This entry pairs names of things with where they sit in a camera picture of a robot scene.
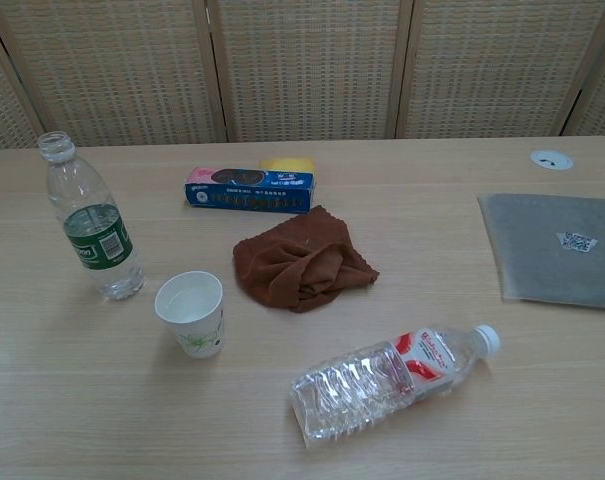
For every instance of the green label plastic bottle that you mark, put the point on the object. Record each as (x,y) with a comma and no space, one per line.
(96,226)

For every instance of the white paper cup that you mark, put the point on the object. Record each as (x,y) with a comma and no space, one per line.
(192,310)

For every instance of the red label plastic bottle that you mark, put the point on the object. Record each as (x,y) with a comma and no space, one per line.
(382,375)

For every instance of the brown cloth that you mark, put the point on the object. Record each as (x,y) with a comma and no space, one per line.
(302,260)

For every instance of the blue cookie box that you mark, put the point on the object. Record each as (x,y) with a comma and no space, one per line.
(252,192)

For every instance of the yellow sponge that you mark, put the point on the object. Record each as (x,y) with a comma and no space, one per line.
(288,164)

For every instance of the woven folding screen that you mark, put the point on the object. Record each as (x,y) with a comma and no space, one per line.
(302,70)

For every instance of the grey mat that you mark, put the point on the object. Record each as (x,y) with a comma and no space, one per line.
(542,250)

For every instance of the white QR code sticker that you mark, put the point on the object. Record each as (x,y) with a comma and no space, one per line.
(576,241)

